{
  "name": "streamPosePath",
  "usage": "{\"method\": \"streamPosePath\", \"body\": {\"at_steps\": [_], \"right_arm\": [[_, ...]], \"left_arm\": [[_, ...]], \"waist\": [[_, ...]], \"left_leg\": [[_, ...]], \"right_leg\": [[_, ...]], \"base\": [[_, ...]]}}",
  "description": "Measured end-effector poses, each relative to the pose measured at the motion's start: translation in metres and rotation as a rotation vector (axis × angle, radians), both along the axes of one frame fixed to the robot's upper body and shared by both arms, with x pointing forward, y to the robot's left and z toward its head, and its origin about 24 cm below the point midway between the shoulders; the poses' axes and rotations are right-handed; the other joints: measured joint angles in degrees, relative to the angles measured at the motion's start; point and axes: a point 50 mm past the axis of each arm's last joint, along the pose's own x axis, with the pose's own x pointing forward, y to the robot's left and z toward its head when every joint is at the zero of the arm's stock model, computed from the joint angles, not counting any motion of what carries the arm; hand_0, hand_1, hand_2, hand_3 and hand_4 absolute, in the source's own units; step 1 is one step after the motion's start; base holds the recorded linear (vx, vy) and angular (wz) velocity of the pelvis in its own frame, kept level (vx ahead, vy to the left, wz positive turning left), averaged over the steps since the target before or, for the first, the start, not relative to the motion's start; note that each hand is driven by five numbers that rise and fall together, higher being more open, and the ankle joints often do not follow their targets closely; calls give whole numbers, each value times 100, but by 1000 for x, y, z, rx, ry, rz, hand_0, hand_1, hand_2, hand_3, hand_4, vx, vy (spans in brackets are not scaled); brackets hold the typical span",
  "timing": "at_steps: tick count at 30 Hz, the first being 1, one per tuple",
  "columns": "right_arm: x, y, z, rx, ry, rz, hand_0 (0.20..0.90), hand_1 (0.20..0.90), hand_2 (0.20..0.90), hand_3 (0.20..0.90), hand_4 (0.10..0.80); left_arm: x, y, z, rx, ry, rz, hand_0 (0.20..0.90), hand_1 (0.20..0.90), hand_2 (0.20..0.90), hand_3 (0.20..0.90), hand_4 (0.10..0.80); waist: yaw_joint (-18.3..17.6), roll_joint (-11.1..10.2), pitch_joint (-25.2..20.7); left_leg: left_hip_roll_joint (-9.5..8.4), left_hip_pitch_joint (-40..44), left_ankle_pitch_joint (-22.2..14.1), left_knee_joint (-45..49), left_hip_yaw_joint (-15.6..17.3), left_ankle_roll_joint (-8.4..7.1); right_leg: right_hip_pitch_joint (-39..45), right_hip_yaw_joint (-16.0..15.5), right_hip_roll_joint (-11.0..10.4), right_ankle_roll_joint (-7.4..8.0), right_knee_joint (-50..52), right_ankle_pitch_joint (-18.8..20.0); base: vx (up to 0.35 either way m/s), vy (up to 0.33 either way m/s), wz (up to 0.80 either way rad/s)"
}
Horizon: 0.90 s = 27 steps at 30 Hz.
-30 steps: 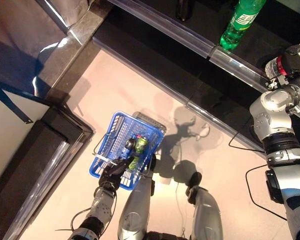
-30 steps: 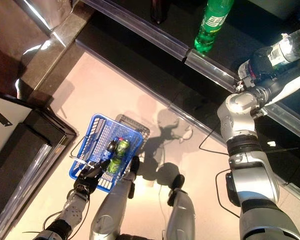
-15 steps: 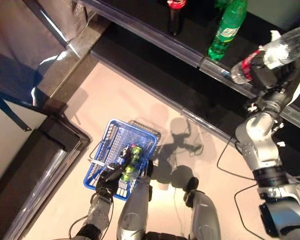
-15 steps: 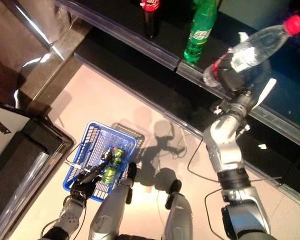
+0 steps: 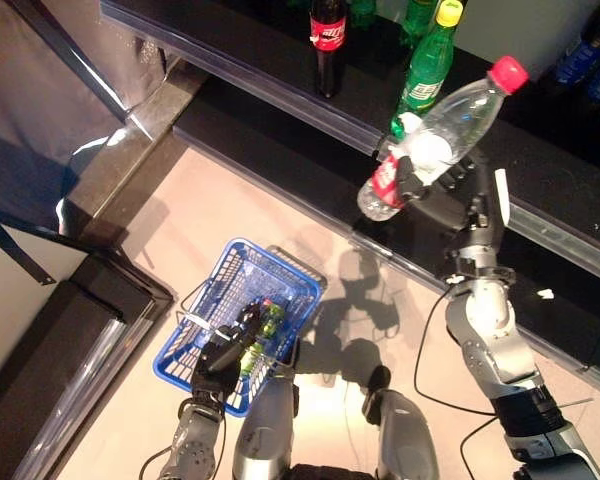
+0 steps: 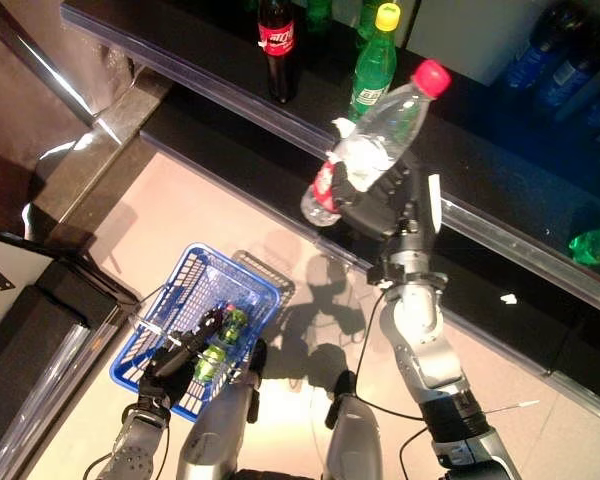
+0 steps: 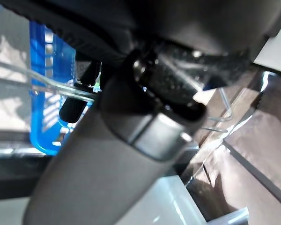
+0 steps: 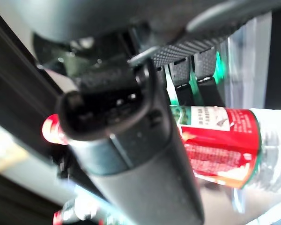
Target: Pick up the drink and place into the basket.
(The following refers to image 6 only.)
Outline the silver left robot leg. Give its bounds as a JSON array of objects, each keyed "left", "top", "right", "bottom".
[{"left": 176, "top": 349, "right": 269, "bottom": 480}]

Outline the cola bottle red label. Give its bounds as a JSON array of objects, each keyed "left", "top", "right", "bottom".
[{"left": 256, "top": 0, "right": 301, "bottom": 105}]

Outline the black robot foot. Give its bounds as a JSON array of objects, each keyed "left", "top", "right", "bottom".
[
  {"left": 324, "top": 369, "right": 357, "bottom": 431},
  {"left": 247, "top": 338, "right": 270, "bottom": 384}
]

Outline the green bottle in basket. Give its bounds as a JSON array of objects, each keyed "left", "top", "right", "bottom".
[
  {"left": 222, "top": 307, "right": 251, "bottom": 345},
  {"left": 193, "top": 344, "right": 229, "bottom": 384}
]

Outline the black platform with clear edge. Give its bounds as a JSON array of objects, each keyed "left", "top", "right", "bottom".
[{"left": 0, "top": 257, "right": 134, "bottom": 480}]

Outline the black right robot foot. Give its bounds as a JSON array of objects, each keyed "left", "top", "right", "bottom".
[{"left": 324, "top": 369, "right": 357, "bottom": 431}]

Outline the black cable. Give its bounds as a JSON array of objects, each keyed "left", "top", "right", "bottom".
[
  {"left": 352, "top": 287, "right": 426, "bottom": 421},
  {"left": 82, "top": 424, "right": 171, "bottom": 480},
  {"left": 398, "top": 424, "right": 436, "bottom": 470}
]

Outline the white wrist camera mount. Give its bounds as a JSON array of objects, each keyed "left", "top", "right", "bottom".
[{"left": 426, "top": 173, "right": 443, "bottom": 235}]

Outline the blue plastic shopping basket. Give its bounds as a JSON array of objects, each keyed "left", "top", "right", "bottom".
[{"left": 108, "top": 242, "right": 282, "bottom": 425}]

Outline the dark left robot hand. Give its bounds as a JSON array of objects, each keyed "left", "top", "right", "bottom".
[{"left": 138, "top": 307, "right": 227, "bottom": 414}]

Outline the silver right robot leg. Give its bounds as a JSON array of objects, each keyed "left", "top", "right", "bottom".
[{"left": 322, "top": 392, "right": 384, "bottom": 480}]

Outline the black stepped display shelf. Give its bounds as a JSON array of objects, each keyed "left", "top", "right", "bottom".
[{"left": 59, "top": 0, "right": 600, "bottom": 396}]

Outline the clear water bottle pink cap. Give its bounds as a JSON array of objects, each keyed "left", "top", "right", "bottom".
[{"left": 299, "top": 58, "right": 453, "bottom": 228}]

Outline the glossy dark corner shelf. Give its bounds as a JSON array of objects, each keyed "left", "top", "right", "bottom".
[{"left": 0, "top": 0, "right": 174, "bottom": 251}]

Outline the black robot waist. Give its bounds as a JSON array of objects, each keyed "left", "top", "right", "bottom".
[{"left": 232, "top": 467, "right": 331, "bottom": 480}]

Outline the dark right robot hand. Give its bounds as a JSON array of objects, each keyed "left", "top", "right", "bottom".
[{"left": 331, "top": 151, "right": 432, "bottom": 242}]

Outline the green soda bottle yellow cap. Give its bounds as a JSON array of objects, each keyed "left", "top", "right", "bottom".
[
  {"left": 347, "top": 2, "right": 401, "bottom": 124},
  {"left": 568, "top": 219, "right": 600, "bottom": 266}
]

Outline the silver robot leg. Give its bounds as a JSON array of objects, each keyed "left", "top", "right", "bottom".
[
  {"left": 322, "top": 392, "right": 384, "bottom": 480},
  {"left": 176, "top": 349, "right": 269, "bottom": 480}
]

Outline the black left robot foot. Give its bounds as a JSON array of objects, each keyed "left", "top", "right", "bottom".
[{"left": 247, "top": 338, "right": 270, "bottom": 384}]

